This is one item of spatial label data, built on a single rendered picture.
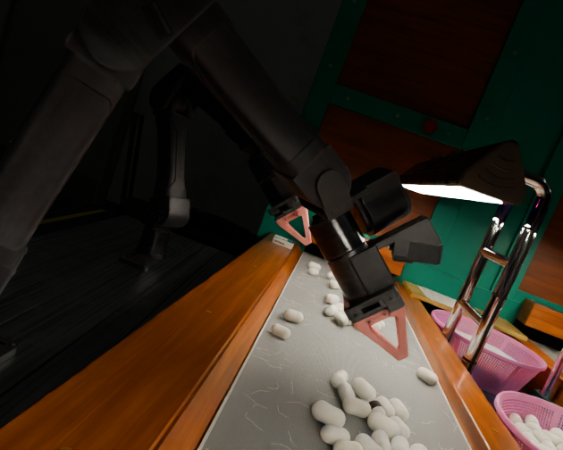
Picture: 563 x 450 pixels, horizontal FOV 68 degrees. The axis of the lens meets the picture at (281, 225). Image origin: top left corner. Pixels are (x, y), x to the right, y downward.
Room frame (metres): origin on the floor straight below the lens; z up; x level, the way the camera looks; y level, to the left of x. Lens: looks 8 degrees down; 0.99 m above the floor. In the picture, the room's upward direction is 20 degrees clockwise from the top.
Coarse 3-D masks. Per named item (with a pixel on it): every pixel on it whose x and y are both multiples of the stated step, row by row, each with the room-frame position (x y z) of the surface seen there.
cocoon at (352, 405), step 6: (348, 396) 0.47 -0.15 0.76; (348, 402) 0.46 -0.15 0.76; (354, 402) 0.46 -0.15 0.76; (360, 402) 0.46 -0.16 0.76; (366, 402) 0.47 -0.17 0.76; (348, 408) 0.46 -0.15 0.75; (354, 408) 0.46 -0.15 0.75; (360, 408) 0.46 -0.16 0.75; (366, 408) 0.46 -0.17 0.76; (354, 414) 0.46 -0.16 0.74; (360, 414) 0.46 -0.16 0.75; (366, 414) 0.46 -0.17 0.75
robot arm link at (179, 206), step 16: (176, 96) 0.97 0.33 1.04; (160, 112) 0.97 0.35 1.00; (176, 112) 0.99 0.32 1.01; (160, 128) 0.97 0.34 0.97; (176, 128) 0.96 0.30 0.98; (160, 144) 0.96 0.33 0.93; (176, 144) 0.96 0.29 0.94; (160, 160) 0.96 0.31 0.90; (176, 160) 0.95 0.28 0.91; (160, 176) 0.95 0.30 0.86; (176, 176) 0.95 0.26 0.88; (160, 192) 0.93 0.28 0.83; (176, 192) 0.94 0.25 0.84; (176, 208) 0.93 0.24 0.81; (160, 224) 0.91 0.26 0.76; (176, 224) 0.94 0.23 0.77
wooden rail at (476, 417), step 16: (400, 288) 1.20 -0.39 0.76; (416, 304) 1.06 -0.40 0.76; (416, 320) 0.91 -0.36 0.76; (432, 320) 0.96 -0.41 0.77; (416, 336) 0.86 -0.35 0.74; (432, 336) 0.83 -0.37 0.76; (432, 352) 0.74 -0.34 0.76; (448, 352) 0.76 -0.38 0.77; (432, 368) 0.71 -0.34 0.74; (448, 368) 0.67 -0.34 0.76; (464, 368) 0.70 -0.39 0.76; (448, 384) 0.62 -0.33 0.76; (464, 384) 0.63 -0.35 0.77; (448, 400) 0.60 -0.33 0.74; (464, 400) 0.56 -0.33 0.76; (480, 400) 0.59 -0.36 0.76; (464, 416) 0.54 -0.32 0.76; (480, 416) 0.53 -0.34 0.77; (496, 416) 0.55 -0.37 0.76; (464, 432) 0.52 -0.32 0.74; (480, 432) 0.49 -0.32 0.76; (496, 432) 0.50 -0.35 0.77; (480, 448) 0.47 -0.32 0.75; (496, 448) 0.46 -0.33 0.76; (512, 448) 0.47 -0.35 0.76
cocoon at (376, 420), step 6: (372, 414) 0.45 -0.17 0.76; (378, 414) 0.45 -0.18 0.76; (372, 420) 0.44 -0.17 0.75; (378, 420) 0.44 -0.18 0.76; (384, 420) 0.44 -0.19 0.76; (390, 420) 0.44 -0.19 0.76; (372, 426) 0.44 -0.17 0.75; (378, 426) 0.44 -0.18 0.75; (384, 426) 0.44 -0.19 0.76; (390, 426) 0.44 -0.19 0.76; (396, 426) 0.44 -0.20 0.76; (390, 432) 0.43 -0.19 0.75; (396, 432) 0.43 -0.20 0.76; (390, 438) 0.43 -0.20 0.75
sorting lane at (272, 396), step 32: (288, 288) 0.87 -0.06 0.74; (320, 288) 0.97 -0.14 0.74; (320, 320) 0.75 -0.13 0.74; (384, 320) 0.91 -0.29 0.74; (256, 352) 0.53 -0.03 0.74; (288, 352) 0.57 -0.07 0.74; (320, 352) 0.61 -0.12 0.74; (352, 352) 0.65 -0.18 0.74; (384, 352) 0.71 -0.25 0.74; (416, 352) 0.77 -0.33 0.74; (256, 384) 0.45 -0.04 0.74; (288, 384) 0.48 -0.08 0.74; (320, 384) 0.51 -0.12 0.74; (384, 384) 0.58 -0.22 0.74; (416, 384) 0.62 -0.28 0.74; (224, 416) 0.38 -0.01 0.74; (256, 416) 0.39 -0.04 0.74; (288, 416) 0.41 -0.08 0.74; (352, 416) 0.46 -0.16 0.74; (416, 416) 0.52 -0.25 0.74; (448, 416) 0.55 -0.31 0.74; (224, 448) 0.33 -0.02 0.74; (256, 448) 0.35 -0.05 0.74; (288, 448) 0.36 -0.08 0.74; (320, 448) 0.38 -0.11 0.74; (448, 448) 0.47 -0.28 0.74
